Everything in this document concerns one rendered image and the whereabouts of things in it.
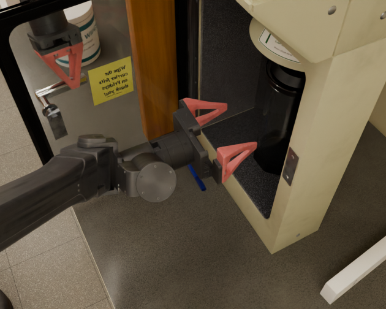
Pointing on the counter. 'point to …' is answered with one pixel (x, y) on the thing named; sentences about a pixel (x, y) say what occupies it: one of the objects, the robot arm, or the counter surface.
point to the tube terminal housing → (325, 121)
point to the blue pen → (197, 178)
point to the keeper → (291, 163)
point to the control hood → (302, 23)
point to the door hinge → (193, 16)
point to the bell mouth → (272, 47)
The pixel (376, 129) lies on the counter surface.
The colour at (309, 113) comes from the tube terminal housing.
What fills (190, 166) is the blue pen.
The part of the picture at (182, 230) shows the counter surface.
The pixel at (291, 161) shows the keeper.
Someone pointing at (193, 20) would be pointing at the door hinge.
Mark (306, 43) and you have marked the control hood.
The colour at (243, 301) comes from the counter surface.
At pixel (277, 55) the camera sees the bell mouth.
